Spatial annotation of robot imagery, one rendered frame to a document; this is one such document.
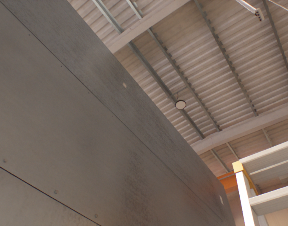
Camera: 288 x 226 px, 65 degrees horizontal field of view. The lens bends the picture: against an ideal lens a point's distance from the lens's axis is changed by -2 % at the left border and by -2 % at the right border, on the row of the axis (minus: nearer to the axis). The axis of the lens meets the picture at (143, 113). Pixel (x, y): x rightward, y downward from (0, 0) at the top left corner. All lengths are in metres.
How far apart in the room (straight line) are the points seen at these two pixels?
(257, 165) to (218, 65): 6.67
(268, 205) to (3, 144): 0.76
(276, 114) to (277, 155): 7.95
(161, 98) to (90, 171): 7.13
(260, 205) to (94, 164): 0.57
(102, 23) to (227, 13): 3.39
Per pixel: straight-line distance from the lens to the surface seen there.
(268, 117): 8.90
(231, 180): 9.35
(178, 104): 7.04
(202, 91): 8.03
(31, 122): 0.79
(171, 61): 7.05
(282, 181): 9.02
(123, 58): 7.22
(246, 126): 8.91
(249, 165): 0.98
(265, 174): 1.05
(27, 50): 0.98
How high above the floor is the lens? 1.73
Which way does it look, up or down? 52 degrees up
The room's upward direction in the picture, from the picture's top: straight up
